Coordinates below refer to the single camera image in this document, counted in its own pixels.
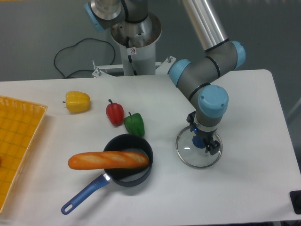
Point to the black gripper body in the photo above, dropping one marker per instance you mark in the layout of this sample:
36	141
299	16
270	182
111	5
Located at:
203	126

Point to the glass pot lid blue knob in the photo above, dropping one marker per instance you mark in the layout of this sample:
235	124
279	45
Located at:
193	152

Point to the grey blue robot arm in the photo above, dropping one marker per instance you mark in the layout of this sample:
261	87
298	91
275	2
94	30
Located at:
195	81

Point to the green toy bell pepper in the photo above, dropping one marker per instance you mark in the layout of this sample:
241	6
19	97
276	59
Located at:
134	124

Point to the black device at table edge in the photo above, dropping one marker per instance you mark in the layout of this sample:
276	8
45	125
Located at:
296	201

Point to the red toy bell pepper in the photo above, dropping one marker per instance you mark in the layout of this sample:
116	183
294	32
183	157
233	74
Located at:
115	113

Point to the toy baguette bread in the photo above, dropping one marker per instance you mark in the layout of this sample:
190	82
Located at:
108	160

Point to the yellow toy bell pepper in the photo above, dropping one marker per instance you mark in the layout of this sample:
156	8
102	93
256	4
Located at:
77	102

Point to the yellow plastic basket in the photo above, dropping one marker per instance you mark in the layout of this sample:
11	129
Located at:
19	122

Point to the dark saucepan blue handle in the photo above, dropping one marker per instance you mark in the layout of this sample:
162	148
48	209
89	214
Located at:
122	177

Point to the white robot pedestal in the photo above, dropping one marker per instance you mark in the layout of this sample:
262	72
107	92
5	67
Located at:
137	47

